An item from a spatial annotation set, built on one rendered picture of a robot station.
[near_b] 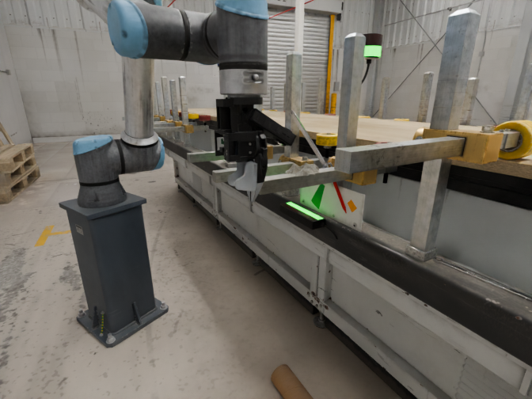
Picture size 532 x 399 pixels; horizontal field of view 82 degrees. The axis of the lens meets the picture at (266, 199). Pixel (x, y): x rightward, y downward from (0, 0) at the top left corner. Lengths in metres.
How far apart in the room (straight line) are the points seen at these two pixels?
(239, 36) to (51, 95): 8.29
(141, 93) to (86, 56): 7.44
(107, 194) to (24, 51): 7.61
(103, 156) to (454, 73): 1.19
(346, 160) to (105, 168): 1.11
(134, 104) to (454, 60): 1.05
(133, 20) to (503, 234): 0.87
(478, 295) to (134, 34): 0.75
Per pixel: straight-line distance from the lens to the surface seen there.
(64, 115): 8.76
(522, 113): 1.78
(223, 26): 0.59
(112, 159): 1.39
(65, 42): 8.78
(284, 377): 1.26
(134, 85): 1.28
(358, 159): 0.43
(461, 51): 0.66
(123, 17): 0.63
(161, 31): 0.64
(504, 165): 0.82
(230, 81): 0.58
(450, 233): 0.94
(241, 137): 0.58
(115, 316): 1.59
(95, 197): 1.41
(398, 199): 1.01
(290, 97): 1.01
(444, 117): 0.66
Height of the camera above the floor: 1.03
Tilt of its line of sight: 19 degrees down
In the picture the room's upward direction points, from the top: straight up
